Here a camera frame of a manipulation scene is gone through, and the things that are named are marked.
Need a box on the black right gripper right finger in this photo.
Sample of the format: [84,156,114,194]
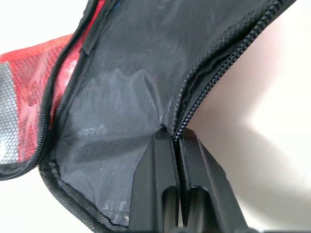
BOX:
[179,130,242,233]

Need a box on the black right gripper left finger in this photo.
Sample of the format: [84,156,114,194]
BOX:
[128,128,181,233]

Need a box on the red and black paddle case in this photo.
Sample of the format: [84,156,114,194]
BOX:
[0,0,298,231]

